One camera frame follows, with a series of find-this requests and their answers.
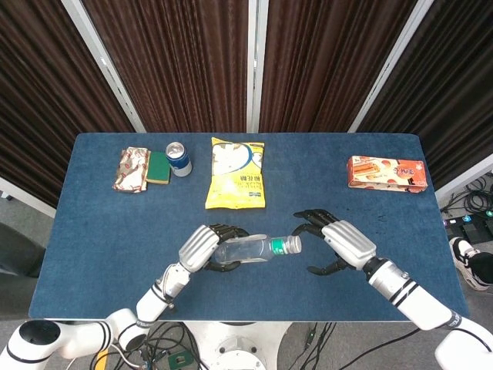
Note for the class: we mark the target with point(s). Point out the brown curtain panel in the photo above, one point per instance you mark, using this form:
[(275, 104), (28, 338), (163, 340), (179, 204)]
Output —
[(38, 96), (173, 65), (327, 65), (443, 88)]

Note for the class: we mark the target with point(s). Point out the blue felt table mat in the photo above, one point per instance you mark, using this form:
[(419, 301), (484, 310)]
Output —
[(115, 239)]

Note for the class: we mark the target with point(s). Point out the green yellow sponge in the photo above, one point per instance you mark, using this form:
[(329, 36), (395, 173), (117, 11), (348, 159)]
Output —
[(158, 167)]

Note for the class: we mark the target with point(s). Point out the green circuit board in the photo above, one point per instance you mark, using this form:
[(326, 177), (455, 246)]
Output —
[(180, 361)]

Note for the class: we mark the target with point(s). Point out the blue soda can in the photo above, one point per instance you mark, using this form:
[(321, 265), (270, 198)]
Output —
[(179, 160)]

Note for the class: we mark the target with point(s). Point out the white black sneaker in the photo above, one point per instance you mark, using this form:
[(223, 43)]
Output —
[(475, 266)]

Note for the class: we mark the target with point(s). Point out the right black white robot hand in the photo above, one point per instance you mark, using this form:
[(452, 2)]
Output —
[(348, 243)]

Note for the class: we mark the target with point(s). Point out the white bottle cap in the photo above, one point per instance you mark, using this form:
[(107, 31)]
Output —
[(293, 244)]

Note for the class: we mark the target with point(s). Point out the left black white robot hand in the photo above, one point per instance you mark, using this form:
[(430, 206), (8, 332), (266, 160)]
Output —
[(196, 248)]

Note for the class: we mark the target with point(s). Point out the white partition post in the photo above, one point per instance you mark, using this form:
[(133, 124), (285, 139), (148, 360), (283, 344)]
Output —
[(104, 65), (257, 65), (389, 65)]

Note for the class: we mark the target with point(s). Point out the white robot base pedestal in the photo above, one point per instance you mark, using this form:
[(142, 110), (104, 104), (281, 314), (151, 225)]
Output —
[(235, 347)]

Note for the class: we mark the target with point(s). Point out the orange biscuit box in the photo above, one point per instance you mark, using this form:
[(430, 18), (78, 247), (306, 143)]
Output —
[(385, 173)]

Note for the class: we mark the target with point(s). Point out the yellow snack bag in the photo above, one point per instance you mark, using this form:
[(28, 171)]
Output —
[(235, 173)]

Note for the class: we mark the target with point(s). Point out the gold red wrapped packet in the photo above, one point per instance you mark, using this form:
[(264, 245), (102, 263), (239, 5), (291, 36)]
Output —
[(129, 169)]

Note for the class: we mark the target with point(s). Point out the clear plastic bottle green label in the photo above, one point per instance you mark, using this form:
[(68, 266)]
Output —
[(246, 249)]

